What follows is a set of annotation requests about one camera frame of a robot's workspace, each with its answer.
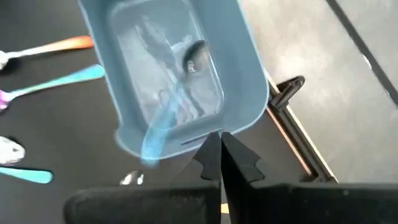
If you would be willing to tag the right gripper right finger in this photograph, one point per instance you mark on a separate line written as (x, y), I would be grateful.
(311, 205)

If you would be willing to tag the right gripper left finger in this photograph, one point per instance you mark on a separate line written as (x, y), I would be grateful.
(140, 205)

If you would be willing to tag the iridescent rainbow spoon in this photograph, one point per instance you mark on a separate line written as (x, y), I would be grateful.
(77, 74)

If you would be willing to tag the large grey-blue plastic bin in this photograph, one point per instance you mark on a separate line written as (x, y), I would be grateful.
(236, 77)

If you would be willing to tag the black aluminium table frame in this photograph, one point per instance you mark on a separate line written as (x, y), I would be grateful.
(295, 130)

